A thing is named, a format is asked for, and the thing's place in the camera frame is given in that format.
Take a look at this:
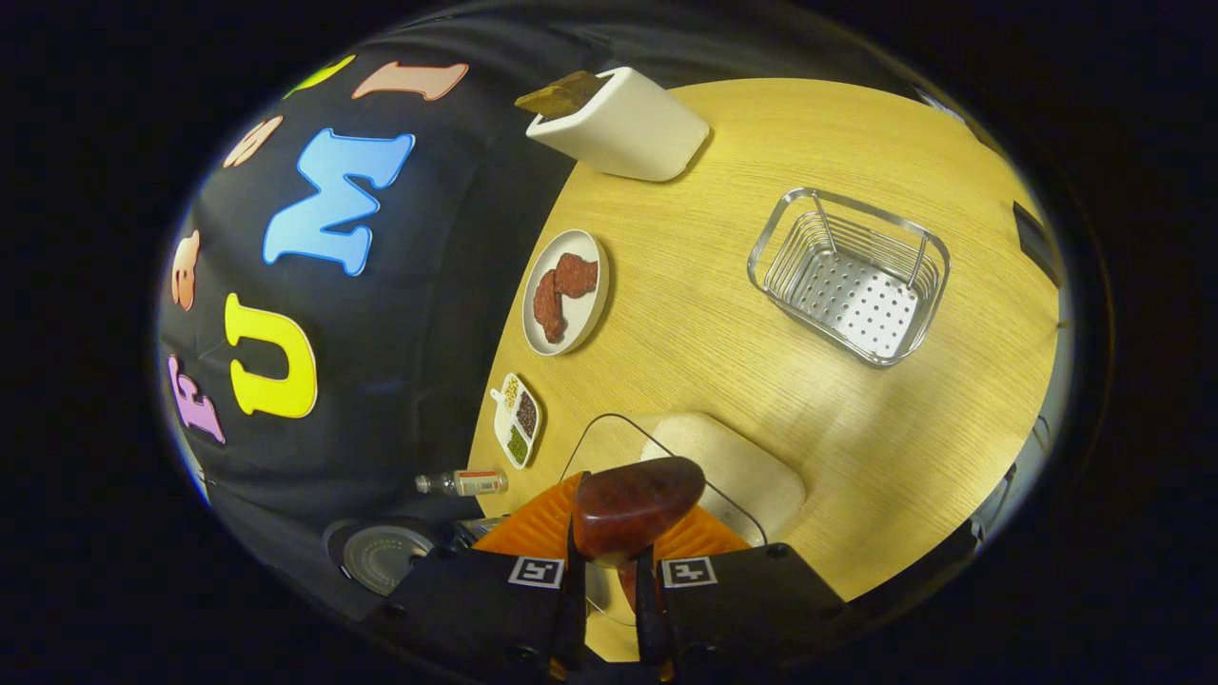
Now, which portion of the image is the white toaster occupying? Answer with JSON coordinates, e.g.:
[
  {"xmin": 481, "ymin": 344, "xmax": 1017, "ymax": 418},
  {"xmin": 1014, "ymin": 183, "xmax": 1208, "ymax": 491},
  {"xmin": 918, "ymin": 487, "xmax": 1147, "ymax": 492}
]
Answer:
[{"xmin": 526, "ymin": 67, "xmax": 711, "ymax": 182}]

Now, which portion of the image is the white divided bean dish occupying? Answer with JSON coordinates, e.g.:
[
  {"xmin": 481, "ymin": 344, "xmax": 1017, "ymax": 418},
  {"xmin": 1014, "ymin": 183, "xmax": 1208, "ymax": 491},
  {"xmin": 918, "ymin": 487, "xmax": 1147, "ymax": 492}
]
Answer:
[{"xmin": 489, "ymin": 373, "xmax": 543, "ymax": 470}]

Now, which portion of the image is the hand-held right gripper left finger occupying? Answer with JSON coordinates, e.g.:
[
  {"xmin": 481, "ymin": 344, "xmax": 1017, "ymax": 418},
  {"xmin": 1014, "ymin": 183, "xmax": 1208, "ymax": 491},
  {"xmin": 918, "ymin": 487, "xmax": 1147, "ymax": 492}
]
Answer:
[{"xmin": 366, "ymin": 471, "xmax": 587, "ymax": 685}]

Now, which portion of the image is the metal wire chopstick holder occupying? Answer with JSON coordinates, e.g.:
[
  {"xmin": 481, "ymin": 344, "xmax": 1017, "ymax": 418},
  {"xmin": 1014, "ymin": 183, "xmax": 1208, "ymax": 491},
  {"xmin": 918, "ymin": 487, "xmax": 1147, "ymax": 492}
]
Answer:
[{"xmin": 747, "ymin": 186, "xmax": 951, "ymax": 368}]

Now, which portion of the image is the small clear glass bottle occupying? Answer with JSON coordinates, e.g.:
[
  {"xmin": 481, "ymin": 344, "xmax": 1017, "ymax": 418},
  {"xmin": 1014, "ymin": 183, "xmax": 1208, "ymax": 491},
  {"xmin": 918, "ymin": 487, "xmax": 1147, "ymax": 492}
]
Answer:
[{"xmin": 416, "ymin": 467, "xmax": 509, "ymax": 498}]

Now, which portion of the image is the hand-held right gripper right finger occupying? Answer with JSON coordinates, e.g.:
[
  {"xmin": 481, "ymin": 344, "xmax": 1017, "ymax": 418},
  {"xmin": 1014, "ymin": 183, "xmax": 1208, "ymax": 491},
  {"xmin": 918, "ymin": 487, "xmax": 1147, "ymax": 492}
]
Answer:
[{"xmin": 634, "ymin": 507, "xmax": 848, "ymax": 679}]

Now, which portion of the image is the reddish brown meat piece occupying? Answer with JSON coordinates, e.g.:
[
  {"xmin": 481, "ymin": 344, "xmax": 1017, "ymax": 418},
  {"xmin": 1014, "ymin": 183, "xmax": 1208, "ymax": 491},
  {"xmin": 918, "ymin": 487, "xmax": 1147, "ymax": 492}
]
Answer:
[
  {"xmin": 533, "ymin": 269, "xmax": 569, "ymax": 345},
  {"xmin": 554, "ymin": 252, "xmax": 600, "ymax": 298}
]

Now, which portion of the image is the round white plate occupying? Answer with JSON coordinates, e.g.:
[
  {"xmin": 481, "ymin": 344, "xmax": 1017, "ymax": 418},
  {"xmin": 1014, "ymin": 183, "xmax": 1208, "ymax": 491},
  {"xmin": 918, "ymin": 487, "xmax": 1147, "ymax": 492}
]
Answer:
[{"xmin": 521, "ymin": 228, "xmax": 610, "ymax": 358}]

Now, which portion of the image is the brown toast slice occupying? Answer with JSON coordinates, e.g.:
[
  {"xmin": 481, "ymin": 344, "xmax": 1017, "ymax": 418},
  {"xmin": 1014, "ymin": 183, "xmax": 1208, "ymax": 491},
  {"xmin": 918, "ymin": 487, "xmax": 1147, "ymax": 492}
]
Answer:
[
  {"xmin": 515, "ymin": 84, "xmax": 586, "ymax": 120},
  {"xmin": 547, "ymin": 69, "xmax": 610, "ymax": 101}
]

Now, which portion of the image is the brown wooden spoon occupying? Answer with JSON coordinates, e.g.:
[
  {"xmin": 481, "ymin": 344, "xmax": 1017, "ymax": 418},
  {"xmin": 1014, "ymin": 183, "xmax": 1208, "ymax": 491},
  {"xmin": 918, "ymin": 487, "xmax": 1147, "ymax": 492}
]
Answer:
[{"xmin": 571, "ymin": 457, "xmax": 707, "ymax": 612}]

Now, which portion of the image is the clear glass dish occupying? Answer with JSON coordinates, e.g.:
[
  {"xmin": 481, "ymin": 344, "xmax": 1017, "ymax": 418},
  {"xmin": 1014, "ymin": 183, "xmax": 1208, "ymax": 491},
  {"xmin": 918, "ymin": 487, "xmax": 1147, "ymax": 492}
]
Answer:
[{"xmin": 561, "ymin": 412, "xmax": 808, "ymax": 629}]

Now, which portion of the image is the small black block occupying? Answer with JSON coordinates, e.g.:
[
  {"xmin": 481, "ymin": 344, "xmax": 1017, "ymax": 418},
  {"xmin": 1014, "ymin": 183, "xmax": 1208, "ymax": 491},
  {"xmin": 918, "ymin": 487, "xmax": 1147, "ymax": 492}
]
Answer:
[{"xmin": 1012, "ymin": 202, "xmax": 1064, "ymax": 288}]

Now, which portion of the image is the dark grey rice cooker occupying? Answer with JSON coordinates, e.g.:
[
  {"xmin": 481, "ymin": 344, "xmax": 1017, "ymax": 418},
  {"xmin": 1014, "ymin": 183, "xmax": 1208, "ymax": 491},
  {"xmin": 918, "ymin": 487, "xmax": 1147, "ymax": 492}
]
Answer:
[{"xmin": 324, "ymin": 517, "xmax": 496, "ymax": 619}]

